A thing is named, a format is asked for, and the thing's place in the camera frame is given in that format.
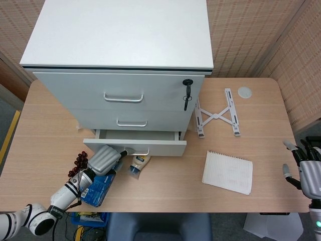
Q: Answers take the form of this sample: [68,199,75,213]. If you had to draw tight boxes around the white drawer with lock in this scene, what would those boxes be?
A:
[32,71,205,112]

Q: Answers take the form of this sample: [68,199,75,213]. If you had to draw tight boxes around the black cable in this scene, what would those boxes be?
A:
[51,211,76,241]

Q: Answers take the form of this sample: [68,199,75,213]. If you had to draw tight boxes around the blue Oreo cookie box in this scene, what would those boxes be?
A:
[80,174,117,207]

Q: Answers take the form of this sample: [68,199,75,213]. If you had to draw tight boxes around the white shallow drawer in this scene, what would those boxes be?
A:
[68,108,193,132]

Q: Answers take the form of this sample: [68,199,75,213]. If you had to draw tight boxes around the white folding laptop stand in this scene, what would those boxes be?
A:
[194,87,242,139]

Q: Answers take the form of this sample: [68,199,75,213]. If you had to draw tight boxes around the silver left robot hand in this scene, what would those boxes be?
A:
[87,145,129,177]

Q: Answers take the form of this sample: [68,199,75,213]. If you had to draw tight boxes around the blue grey chair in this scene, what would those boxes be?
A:
[107,212,213,241]

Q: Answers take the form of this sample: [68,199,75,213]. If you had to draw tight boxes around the black cabinet key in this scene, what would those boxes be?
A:
[182,78,195,111]

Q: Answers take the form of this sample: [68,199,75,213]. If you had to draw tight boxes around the white deep drawer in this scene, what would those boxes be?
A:
[83,129,188,157]

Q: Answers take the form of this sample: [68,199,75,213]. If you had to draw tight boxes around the blue plastic crate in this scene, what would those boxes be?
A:
[70,212,107,228]

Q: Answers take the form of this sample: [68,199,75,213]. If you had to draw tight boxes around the dark red grape bunch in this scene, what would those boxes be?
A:
[68,151,89,177]

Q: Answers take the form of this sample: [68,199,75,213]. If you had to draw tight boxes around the white drawer cabinet body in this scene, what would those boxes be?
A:
[20,0,215,141]

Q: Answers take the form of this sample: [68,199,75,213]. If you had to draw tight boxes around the white lined spiral notepad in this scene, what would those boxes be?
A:
[201,150,254,196]

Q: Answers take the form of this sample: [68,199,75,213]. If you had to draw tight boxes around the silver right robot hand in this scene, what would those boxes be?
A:
[282,136,321,199]

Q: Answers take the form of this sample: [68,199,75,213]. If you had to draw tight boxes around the Hellmann's mayonnaise squeeze bottle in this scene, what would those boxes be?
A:
[128,155,152,180]

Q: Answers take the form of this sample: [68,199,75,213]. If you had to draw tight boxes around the grey round desk grommet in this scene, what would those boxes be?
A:
[237,86,253,99]

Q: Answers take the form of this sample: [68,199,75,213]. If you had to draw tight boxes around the white box on floor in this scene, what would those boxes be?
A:
[243,213,312,239]

